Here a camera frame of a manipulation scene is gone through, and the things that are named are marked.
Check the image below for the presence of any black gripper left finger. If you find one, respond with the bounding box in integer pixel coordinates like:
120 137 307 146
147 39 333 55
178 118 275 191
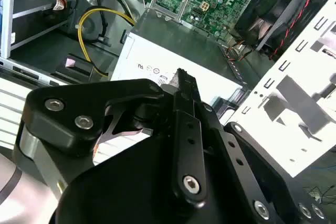
14 68 210 207

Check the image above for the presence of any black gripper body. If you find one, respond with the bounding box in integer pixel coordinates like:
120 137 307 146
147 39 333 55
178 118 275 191
54 129 253 224

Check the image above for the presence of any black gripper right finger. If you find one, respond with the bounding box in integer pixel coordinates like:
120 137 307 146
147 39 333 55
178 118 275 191
199 102 330 224

